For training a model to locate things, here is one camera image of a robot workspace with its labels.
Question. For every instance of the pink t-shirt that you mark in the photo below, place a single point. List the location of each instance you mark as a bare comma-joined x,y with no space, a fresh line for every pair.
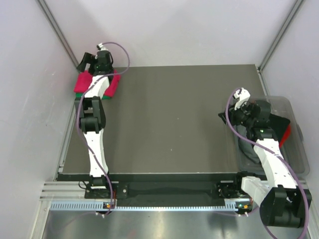
85,79

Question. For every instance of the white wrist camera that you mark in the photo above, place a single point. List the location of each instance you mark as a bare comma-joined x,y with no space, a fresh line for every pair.
241,96
101,46

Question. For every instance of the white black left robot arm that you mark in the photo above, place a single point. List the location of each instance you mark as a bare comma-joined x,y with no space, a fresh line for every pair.
91,121

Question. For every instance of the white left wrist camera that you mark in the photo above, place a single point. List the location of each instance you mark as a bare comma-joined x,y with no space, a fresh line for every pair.
101,46

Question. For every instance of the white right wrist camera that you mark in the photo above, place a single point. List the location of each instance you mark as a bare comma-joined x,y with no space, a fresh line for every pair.
241,96

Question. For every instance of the aluminium front frame rail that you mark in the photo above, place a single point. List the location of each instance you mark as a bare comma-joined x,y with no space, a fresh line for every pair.
49,190

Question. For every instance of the folded green t-shirt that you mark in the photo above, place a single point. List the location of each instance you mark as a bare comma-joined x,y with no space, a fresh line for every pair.
78,95

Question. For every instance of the clear plastic storage bin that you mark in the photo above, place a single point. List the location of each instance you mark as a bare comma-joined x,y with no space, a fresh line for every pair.
293,149

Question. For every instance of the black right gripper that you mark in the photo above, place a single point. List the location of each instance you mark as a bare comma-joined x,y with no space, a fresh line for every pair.
232,112

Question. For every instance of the black t-shirt in bin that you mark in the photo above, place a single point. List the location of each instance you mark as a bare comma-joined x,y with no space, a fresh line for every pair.
279,125

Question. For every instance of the left aluminium corner post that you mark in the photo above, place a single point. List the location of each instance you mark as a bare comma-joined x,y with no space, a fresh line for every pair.
58,32

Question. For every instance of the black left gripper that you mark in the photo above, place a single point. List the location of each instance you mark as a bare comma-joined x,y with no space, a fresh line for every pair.
88,58

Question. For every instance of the right aluminium corner post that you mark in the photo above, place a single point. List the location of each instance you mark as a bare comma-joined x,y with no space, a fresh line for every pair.
297,5

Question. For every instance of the aluminium corner post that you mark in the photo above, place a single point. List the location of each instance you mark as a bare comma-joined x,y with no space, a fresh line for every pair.
58,32
297,5

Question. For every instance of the grey t-shirt in bin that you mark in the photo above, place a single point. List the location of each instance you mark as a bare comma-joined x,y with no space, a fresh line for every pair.
245,147

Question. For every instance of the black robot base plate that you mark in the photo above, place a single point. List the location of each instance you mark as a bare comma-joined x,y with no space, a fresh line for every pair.
232,180

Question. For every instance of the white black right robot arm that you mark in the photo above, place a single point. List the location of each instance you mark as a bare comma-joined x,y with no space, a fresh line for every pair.
283,203

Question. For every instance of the red t-shirt in bin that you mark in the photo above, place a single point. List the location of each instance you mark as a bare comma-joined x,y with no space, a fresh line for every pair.
285,136

